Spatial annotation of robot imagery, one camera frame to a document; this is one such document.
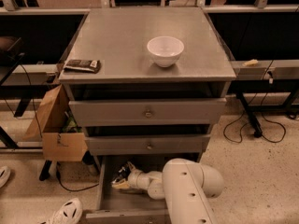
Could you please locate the grey bottom drawer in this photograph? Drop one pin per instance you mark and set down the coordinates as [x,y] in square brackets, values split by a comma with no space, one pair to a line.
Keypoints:
[130,206]

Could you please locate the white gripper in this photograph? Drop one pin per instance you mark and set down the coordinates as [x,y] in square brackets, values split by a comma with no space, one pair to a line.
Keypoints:
[135,178]

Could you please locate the grey middle drawer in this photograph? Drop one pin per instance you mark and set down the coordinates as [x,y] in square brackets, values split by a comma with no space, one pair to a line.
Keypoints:
[153,144]

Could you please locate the grey drawer cabinet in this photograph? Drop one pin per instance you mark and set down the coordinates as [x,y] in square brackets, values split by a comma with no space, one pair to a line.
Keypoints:
[118,38]

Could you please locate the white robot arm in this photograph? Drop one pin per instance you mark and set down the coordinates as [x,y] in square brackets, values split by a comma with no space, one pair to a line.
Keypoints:
[185,186]

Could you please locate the white ceramic bowl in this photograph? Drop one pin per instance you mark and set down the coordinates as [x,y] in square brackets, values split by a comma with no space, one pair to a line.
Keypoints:
[165,50]

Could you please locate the white sneaker near drawer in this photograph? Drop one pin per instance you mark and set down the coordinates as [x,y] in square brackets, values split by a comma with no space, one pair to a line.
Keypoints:
[69,213]

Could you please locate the black table leg right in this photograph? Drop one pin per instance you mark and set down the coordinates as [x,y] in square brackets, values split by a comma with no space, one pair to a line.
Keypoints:
[255,124]

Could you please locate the grey drawer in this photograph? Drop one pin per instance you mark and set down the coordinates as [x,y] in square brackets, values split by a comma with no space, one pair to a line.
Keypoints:
[153,144]
[130,206]
[147,112]

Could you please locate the grey top drawer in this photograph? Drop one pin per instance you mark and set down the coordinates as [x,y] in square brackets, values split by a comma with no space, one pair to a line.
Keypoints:
[147,112]

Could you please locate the yellow foam scrap on rail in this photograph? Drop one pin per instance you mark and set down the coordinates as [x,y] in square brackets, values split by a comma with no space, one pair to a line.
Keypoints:
[252,62]

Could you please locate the white sneaker at left edge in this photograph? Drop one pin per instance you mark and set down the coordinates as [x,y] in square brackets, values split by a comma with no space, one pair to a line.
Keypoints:
[4,175]

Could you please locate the brown cardboard box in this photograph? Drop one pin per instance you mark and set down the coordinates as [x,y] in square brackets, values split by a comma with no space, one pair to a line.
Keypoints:
[48,127]

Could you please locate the dark snack bar packet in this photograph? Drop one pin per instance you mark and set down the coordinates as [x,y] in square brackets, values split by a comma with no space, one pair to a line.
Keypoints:
[90,66]

